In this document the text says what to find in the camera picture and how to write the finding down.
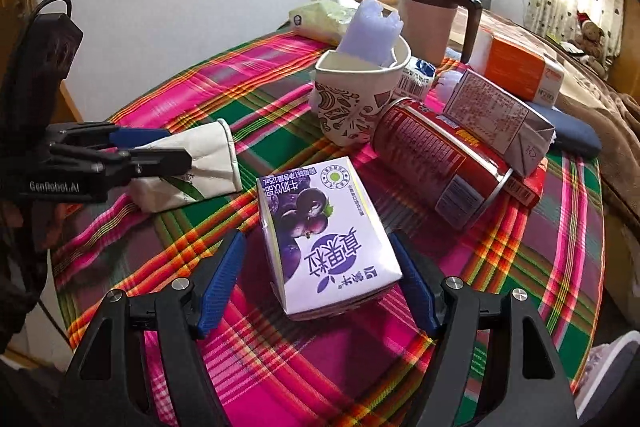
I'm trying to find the white crushed carton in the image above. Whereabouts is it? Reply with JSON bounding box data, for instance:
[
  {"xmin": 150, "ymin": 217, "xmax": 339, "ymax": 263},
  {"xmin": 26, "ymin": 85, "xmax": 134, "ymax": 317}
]
[{"xmin": 128, "ymin": 118, "xmax": 242, "ymax": 213}]

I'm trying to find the purple grape milk carton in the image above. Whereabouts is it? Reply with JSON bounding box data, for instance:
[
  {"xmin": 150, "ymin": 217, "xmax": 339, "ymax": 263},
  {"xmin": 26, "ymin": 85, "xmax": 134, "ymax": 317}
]
[{"xmin": 256, "ymin": 157, "xmax": 401, "ymax": 321}]

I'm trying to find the patterned paper cup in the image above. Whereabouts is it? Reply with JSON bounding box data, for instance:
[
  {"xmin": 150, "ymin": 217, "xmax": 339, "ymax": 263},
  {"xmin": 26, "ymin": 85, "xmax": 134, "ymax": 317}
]
[{"xmin": 314, "ymin": 36, "xmax": 411, "ymax": 147}]

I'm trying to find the red drink can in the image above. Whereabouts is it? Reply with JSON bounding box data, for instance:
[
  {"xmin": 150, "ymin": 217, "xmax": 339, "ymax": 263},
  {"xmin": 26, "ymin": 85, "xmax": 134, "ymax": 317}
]
[{"xmin": 371, "ymin": 98, "xmax": 512, "ymax": 230}]

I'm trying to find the grey milk carton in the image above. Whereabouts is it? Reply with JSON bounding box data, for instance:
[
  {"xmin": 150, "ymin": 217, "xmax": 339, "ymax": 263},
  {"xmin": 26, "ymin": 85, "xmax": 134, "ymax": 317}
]
[{"xmin": 444, "ymin": 69, "xmax": 555, "ymax": 178}]

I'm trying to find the white foam fruit net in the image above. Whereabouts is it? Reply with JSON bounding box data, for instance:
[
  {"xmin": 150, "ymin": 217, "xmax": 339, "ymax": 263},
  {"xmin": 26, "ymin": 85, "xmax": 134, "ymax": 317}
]
[{"xmin": 336, "ymin": 0, "xmax": 404, "ymax": 67}]

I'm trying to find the white trash bin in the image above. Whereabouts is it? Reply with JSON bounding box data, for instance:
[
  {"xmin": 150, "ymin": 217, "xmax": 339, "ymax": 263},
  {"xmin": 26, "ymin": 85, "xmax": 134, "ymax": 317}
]
[{"xmin": 575, "ymin": 331, "xmax": 639, "ymax": 426}]

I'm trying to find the red flat box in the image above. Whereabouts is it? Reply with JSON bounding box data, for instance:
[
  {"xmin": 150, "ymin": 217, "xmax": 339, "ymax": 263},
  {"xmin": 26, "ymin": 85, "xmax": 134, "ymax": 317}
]
[{"xmin": 503, "ymin": 157, "xmax": 548, "ymax": 210}]

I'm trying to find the plaid colourful tablecloth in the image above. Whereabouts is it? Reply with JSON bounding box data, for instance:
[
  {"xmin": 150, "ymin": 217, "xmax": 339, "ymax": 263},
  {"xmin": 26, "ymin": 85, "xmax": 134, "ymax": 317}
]
[{"xmin": 52, "ymin": 32, "xmax": 605, "ymax": 426}]

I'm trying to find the soft tissue pack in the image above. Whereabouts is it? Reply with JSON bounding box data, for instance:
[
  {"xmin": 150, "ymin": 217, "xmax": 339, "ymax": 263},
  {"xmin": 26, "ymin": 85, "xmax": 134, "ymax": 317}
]
[{"xmin": 288, "ymin": 0, "xmax": 359, "ymax": 46}]

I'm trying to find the dark blue glasses case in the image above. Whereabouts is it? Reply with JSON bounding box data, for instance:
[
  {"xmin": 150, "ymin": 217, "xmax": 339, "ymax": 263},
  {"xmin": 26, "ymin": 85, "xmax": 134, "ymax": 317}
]
[{"xmin": 527, "ymin": 102, "xmax": 602, "ymax": 159}]

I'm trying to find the brown fleece blanket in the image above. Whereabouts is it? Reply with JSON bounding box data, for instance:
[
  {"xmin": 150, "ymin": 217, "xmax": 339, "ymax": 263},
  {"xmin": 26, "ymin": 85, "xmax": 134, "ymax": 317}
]
[{"xmin": 449, "ymin": 8, "xmax": 640, "ymax": 228}]

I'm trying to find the small white yogurt pack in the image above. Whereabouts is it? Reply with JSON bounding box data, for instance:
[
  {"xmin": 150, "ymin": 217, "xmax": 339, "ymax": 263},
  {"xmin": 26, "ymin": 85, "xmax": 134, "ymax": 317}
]
[{"xmin": 394, "ymin": 56, "xmax": 436, "ymax": 102}]

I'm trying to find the orange white medicine box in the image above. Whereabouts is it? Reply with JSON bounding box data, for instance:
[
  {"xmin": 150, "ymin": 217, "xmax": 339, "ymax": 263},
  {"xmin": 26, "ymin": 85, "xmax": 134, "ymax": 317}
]
[{"xmin": 469, "ymin": 27, "xmax": 564, "ymax": 107}]

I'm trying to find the brown pink lidded mug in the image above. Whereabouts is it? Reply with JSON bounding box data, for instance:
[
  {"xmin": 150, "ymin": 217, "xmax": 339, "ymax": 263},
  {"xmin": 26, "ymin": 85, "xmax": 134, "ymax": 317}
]
[{"xmin": 397, "ymin": 0, "xmax": 483, "ymax": 66}]

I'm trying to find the brown teddy bear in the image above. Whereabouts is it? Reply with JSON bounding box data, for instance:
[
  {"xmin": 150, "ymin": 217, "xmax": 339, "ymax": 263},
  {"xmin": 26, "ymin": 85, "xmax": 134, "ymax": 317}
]
[{"xmin": 573, "ymin": 12, "xmax": 606, "ymax": 79}]

